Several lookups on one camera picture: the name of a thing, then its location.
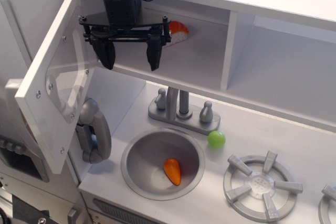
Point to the salmon sushi toy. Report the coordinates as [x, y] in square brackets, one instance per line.
[178, 33]

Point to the grey toy faucet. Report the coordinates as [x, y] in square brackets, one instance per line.
[172, 106]

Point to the silver toy sink basin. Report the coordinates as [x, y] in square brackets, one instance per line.
[142, 163]

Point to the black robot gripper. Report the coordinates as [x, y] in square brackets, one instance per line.
[125, 21]

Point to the grey ice dispenser panel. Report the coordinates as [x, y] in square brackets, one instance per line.
[17, 156]

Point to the green plastic ball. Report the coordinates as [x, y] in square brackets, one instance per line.
[216, 139]

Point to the grey toy telephone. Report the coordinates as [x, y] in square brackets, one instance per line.
[93, 133]

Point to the silver stove burner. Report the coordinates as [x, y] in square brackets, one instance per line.
[260, 188]
[324, 204]

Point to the orange toy carrot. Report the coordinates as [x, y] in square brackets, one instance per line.
[172, 171]

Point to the grey fridge door handle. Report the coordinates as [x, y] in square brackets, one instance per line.
[13, 84]

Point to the grey oven door handle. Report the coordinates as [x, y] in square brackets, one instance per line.
[73, 215]

